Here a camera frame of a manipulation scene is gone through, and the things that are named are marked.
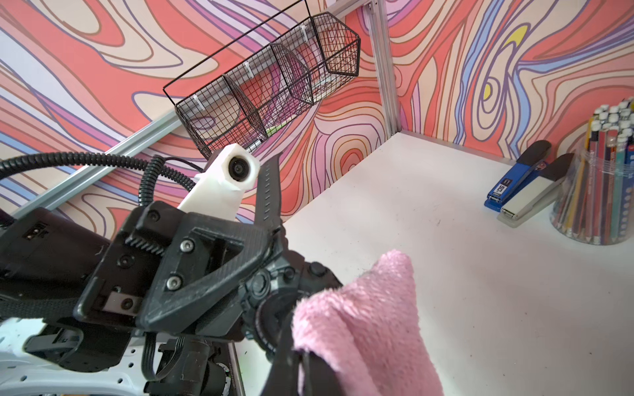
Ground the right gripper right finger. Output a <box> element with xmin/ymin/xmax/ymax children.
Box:
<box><xmin>301</xmin><ymin>351</ymin><xmax>344</xmax><ymax>396</ymax></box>

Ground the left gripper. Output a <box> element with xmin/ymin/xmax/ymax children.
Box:
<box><xmin>74</xmin><ymin>201</ymin><xmax>272</xmax><ymax>342</ymax></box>

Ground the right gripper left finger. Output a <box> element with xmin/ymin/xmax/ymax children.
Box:
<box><xmin>260</xmin><ymin>313</ymin><xmax>300</xmax><ymax>396</ymax></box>

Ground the pink microfibre cloth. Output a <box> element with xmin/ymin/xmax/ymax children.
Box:
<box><xmin>292</xmin><ymin>250</ymin><xmax>443</xmax><ymax>395</ymax></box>

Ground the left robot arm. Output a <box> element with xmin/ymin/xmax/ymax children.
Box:
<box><xmin>1</xmin><ymin>145</ymin><xmax>282</xmax><ymax>395</ymax></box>

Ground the blue marker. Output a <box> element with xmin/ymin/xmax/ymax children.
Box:
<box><xmin>484</xmin><ymin>140</ymin><xmax>552</xmax><ymax>212</ymax></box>

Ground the pencil cup with pencils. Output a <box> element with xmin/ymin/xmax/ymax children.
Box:
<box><xmin>550</xmin><ymin>97</ymin><xmax>633</xmax><ymax>246</ymax></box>

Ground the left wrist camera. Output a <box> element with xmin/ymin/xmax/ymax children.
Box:
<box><xmin>178</xmin><ymin>144</ymin><xmax>261</xmax><ymax>221</ymax></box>

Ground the left wall wire basket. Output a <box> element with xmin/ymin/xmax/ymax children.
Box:
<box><xmin>163</xmin><ymin>1</ymin><xmax>361</xmax><ymax>158</ymax></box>

